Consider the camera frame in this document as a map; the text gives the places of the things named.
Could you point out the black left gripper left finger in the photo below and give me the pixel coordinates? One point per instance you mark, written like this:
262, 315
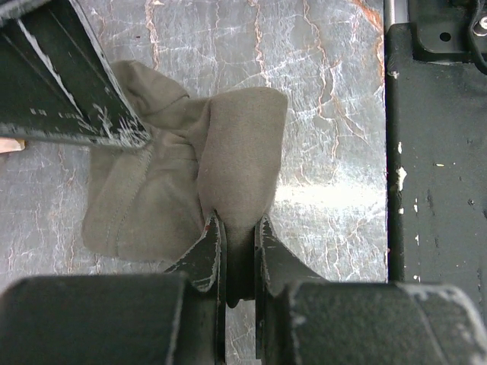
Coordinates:
173, 317

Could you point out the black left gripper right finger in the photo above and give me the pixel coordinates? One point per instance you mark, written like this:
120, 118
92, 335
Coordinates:
301, 318

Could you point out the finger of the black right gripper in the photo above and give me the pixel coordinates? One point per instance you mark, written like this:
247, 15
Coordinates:
56, 82

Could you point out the olive grey underwear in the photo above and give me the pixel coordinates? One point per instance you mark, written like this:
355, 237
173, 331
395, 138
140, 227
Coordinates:
220, 154

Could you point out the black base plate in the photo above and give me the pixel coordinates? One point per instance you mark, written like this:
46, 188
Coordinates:
435, 63

